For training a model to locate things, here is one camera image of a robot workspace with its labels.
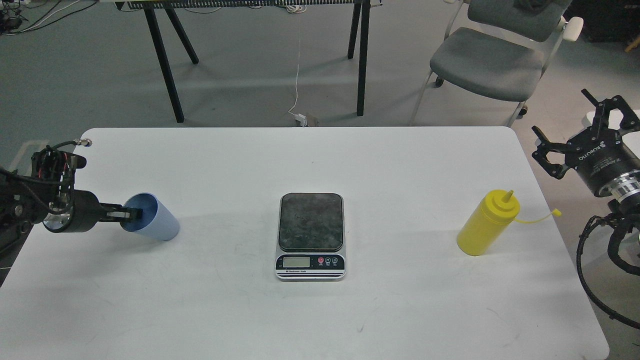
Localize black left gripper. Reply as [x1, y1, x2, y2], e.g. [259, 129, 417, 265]
[42, 190, 143, 233]

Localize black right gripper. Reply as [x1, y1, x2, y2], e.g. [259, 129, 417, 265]
[531, 89, 640, 198]

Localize blue ribbed plastic cup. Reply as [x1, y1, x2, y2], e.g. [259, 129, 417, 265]
[120, 193, 180, 241]

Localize yellow squeeze bottle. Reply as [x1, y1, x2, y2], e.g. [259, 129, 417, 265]
[456, 189, 563, 256]

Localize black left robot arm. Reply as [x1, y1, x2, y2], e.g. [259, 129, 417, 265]
[0, 138, 144, 280]

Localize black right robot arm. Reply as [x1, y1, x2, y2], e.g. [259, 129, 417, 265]
[532, 89, 640, 329]

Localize digital kitchen scale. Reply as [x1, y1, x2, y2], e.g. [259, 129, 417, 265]
[274, 193, 347, 281]

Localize grey office chair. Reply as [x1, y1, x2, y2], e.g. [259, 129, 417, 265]
[410, 0, 585, 127]

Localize black legged background table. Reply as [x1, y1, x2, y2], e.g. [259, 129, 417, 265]
[114, 0, 381, 125]

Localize white power adapter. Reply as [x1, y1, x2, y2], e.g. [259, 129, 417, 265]
[294, 113, 308, 127]

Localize cables on floor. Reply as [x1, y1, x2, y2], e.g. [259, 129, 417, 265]
[0, 0, 101, 36]

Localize white hanging cable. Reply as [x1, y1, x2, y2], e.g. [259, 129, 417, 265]
[289, 5, 307, 118]

